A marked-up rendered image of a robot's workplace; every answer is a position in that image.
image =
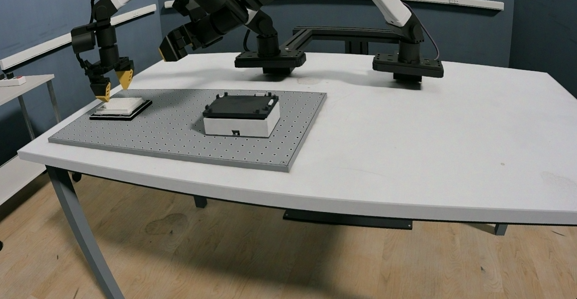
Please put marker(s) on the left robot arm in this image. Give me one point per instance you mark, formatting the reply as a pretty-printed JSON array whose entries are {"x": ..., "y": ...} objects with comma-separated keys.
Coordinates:
[{"x": 231, "y": 14}]

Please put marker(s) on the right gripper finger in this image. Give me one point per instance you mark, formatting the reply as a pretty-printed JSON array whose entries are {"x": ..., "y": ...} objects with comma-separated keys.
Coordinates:
[
  {"x": 125, "y": 78},
  {"x": 107, "y": 95}
]

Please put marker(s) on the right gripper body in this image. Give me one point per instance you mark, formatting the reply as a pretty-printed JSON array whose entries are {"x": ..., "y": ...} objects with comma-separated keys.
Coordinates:
[{"x": 109, "y": 60}]

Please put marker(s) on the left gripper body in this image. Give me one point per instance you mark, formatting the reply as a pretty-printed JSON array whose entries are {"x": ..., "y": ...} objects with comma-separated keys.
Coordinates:
[{"x": 201, "y": 34}]

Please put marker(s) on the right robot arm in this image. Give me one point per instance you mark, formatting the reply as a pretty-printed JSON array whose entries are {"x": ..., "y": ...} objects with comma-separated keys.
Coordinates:
[{"x": 83, "y": 37}]

